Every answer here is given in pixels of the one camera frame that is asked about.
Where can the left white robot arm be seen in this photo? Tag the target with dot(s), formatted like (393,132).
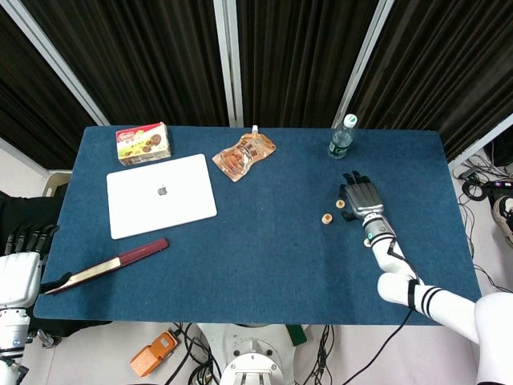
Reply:
(12,333)

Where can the black box device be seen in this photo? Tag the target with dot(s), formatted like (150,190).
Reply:
(503,152)

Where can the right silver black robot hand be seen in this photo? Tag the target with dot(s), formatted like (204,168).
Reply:
(364,198)

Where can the cream plastic cart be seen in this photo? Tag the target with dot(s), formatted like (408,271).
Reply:
(54,180)

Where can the green block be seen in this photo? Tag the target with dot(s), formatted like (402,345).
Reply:
(297,336)

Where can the clear green-label water bottle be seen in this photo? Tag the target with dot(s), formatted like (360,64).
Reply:
(340,144)

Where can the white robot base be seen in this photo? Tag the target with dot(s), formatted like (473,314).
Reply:
(252,349)

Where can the orange spouted snack pouch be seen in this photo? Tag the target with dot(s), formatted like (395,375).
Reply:
(240,158)

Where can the black pleated curtain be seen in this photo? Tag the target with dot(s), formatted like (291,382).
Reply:
(160,60)

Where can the white frame post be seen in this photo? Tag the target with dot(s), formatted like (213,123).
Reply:
(24,157)
(56,60)
(229,60)
(363,60)
(481,143)

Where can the white black sneaker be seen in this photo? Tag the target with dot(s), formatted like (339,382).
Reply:
(504,216)

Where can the yellow cookie box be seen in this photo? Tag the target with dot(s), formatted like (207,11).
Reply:
(142,144)

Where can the orange pedal box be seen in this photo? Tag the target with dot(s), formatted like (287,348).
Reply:
(154,353)

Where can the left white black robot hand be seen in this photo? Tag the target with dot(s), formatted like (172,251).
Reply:
(20,276)

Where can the dark red folded fan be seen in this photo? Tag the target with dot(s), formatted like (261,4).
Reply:
(120,260)

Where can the silver closed laptop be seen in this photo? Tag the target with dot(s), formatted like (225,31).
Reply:
(160,196)

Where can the black caster wheel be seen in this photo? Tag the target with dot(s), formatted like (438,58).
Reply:
(49,341)

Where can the black fabric object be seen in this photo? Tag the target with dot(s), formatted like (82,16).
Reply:
(24,208)

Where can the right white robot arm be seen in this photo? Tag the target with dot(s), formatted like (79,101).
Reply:
(401,293)

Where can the blue fabric table cloth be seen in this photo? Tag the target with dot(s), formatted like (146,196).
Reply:
(260,260)

